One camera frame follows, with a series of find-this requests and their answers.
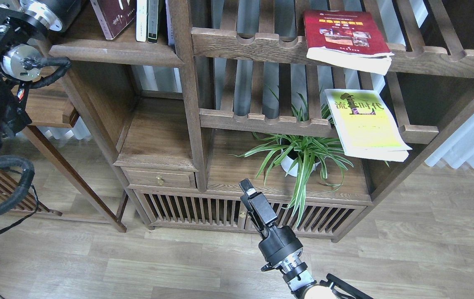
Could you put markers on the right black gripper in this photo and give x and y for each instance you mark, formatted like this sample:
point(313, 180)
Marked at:
point(259, 209)

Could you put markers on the yellow green book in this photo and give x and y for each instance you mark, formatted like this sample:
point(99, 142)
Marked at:
point(365, 125)

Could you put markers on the dark brown book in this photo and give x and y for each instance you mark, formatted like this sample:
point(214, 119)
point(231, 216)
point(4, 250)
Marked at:
point(114, 15)

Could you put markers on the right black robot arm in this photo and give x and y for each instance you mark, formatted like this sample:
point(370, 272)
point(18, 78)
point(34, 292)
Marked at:
point(282, 250)

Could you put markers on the white plant pot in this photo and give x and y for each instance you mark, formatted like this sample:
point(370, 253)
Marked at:
point(291, 162)

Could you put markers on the green spider plant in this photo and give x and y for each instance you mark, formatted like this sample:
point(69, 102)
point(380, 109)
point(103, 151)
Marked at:
point(305, 151)

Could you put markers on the dark wooden bookshelf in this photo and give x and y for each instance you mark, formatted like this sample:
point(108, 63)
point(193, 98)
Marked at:
point(172, 120)

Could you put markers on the pale upright book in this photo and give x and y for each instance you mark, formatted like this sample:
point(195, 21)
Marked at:
point(170, 33)

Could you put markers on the red book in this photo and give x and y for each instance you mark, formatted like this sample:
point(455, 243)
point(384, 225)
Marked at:
point(346, 39)

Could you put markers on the white upright book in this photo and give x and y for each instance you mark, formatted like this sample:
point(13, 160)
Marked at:
point(141, 20)

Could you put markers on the dark green upright book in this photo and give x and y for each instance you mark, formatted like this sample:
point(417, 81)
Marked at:
point(154, 12)

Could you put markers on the wooden side table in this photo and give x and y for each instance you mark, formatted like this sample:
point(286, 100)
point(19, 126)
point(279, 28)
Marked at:
point(51, 107)

